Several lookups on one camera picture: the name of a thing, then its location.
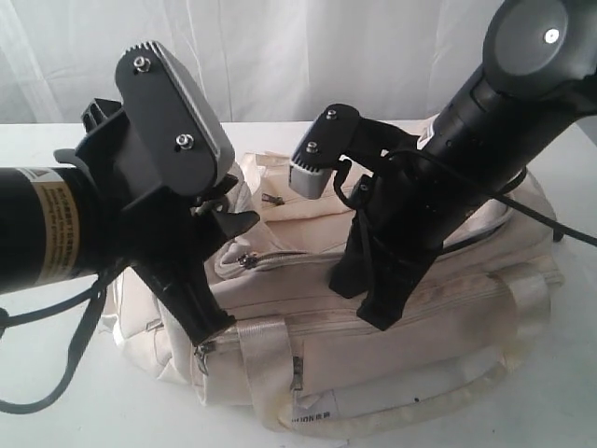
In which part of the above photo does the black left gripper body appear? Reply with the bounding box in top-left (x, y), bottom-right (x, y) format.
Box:
top-left (55, 98), bottom-right (222, 276)

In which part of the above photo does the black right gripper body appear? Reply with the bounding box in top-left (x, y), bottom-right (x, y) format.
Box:
top-left (346, 117), bottom-right (471, 261)

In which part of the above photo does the cream fabric duffel bag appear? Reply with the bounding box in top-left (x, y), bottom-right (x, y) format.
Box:
top-left (102, 151), bottom-right (562, 439)

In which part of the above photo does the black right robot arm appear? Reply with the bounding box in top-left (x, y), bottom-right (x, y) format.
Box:
top-left (329, 1), bottom-right (596, 330)

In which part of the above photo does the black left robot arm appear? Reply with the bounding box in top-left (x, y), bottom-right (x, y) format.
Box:
top-left (1, 99), bottom-right (259, 344)

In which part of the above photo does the white paper hang tag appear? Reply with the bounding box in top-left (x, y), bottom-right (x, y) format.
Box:
top-left (293, 389), bottom-right (353, 418)

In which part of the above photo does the white backdrop curtain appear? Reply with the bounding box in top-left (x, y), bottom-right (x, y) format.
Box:
top-left (1, 1), bottom-right (498, 123)

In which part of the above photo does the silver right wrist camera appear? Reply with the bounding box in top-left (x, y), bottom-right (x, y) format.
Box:
top-left (288, 104), bottom-right (361, 200)

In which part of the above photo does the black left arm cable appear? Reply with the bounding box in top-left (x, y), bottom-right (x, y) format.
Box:
top-left (0, 274), bottom-right (113, 414)

